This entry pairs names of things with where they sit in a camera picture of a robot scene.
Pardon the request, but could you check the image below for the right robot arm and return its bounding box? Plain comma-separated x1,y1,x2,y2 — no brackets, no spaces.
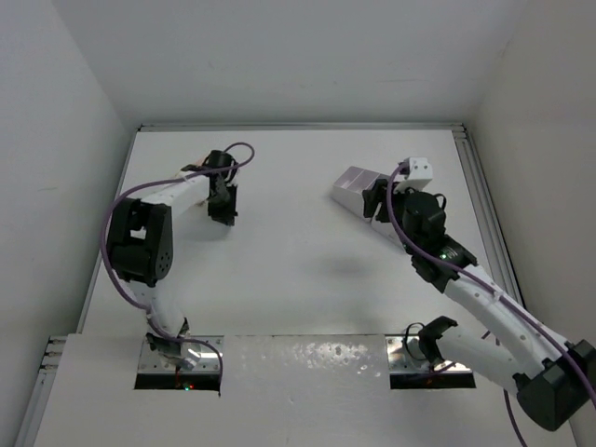
362,179,595,431

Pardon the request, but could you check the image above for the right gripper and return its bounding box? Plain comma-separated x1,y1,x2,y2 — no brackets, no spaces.
362,179,417,255

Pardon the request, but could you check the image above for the pink highlighter yellow-orange cap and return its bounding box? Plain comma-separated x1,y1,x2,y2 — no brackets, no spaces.
181,160,203,171

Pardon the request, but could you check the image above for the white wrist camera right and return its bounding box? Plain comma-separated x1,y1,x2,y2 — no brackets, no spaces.
394,157,433,193

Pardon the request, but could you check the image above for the white divided organizer left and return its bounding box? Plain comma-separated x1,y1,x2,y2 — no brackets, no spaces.
331,166,388,220

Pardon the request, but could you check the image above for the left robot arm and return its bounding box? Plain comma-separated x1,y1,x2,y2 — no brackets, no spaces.
102,149,238,370

